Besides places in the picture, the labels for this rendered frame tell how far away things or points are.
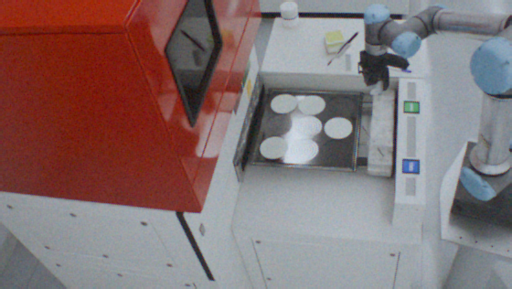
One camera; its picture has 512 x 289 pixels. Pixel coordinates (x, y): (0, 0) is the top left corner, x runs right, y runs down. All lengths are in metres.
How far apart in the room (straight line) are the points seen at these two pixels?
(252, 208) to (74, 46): 1.00
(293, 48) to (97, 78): 1.21
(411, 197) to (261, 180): 0.55
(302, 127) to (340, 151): 0.18
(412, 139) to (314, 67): 0.50
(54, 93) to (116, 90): 0.15
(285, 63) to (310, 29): 0.23
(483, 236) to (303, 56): 0.95
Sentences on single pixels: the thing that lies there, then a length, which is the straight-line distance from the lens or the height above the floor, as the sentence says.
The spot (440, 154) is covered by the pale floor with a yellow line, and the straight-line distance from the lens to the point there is 2.97.
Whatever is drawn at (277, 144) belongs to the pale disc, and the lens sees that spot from 1.83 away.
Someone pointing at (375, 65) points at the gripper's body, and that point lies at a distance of 1.70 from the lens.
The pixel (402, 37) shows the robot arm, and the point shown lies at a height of 1.35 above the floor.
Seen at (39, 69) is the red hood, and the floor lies 1.71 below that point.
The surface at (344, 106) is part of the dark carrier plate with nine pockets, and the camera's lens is 1.94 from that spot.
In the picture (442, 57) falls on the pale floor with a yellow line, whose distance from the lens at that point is 3.55.
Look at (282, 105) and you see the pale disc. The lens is 1.96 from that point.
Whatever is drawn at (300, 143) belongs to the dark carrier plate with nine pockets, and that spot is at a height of 0.90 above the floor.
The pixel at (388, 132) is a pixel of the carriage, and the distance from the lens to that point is 1.88.
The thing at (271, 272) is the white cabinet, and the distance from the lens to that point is 2.01.
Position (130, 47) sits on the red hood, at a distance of 0.93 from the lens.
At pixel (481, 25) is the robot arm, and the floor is 1.44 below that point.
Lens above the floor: 2.30
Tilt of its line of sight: 50 degrees down
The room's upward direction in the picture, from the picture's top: 12 degrees counter-clockwise
